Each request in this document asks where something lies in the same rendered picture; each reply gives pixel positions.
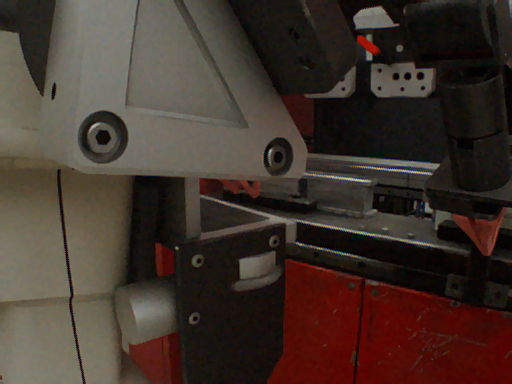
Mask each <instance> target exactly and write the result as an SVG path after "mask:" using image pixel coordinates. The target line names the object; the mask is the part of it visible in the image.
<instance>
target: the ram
mask: <svg viewBox="0 0 512 384"><path fill-rule="evenodd" d="M354 22H355V24H356V28H355V31H357V32H360V33H363V34H365V35H372V28H376V27H388V26H394V24H393V23H392V21H391V20H390V18H389V17H388V15H386V14H379V15H374V16H373V15H369V16H364V17H359V16H358V17H354Z"/></svg>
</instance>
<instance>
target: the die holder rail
mask: <svg viewBox="0 0 512 384"><path fill-rule="evenodd" d="M378 184H379V179H374V178H365V177H356V176H346V175H336V174H327V173H318V172H308V171H305V174H304V175H303V177H302V178H301V179H300V180H298V181H296V182H294V183H286V182H265V181H260V188H259V192H265V193H273V194H279V195H286V196H292V194H293V193H300V194H302V198H305V199H312V200H316V201H317V210H316V211H322V212H327V213H333V214H339V215H350V216H356V217H362V218H367V219H368V218H370V217H372V216H375V215H377V214H378V210H376V209H372V199H373V186H375V185H378Z"/></svg>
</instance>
